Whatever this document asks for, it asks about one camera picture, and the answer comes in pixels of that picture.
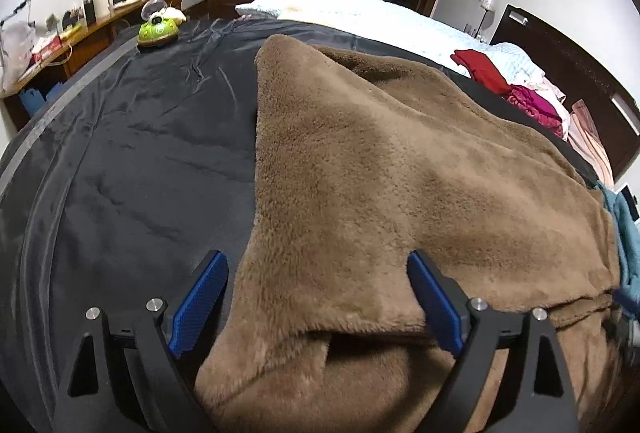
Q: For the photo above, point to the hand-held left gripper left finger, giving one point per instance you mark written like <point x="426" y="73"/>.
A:
<point x="200" y="303"/>

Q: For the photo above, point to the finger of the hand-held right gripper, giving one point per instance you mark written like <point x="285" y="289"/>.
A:
<point x="631" y="300"/>

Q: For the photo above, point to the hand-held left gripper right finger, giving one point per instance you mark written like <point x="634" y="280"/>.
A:
<point x="435" y="303"/>

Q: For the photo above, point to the brown fleece garment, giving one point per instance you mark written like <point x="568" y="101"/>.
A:
<point x="375" y="188"/>

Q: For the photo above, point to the teal fleece garment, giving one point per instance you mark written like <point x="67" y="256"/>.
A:
<point x="625" y="233"/>

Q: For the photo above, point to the black satin bed cover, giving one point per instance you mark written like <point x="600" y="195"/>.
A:
<point x="125" y="163"/>

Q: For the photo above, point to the pink striped cloth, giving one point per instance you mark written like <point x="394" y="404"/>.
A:
<point x="592" y="143"/>

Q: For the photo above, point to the magenta garment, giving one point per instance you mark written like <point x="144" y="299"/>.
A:
<point x="535" y="110"/>

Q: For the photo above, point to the red garment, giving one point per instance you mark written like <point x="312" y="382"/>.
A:
<point x="482" y="70"/>

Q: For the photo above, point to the dark wooden headboard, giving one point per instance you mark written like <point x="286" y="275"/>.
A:
<point x="565" y="58"/>

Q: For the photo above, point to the white pillow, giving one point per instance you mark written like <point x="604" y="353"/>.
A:
<point x="517" y="63"/>

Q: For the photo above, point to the blue storage box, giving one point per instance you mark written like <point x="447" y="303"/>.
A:
<point x="37" y="99"/>

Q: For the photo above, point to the green round toy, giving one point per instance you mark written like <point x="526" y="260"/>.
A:
<point x="157" y="33"/>

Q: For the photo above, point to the wooden desk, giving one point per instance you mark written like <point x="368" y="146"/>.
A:
<point x="95" y="40"/>

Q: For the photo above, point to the white plush toy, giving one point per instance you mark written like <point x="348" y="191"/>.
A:
<point x="175" y="15"/>

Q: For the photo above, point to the red box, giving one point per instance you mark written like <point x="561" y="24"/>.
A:
<point x="46" y="53"/>

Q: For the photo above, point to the white quilt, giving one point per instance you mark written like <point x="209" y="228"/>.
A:
<point x="360" y="13"/>

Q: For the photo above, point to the white bedside lamp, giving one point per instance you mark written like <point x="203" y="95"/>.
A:
<point x="487" y="3"/>

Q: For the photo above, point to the clear plastic bag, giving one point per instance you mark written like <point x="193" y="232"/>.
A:
<point x="15" y="58"/>

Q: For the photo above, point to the black box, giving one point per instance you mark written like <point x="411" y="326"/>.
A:
<point x="90" y="12"/>

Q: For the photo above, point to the white kettle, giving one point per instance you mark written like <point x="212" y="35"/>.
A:
<point x="103" y="4"/>

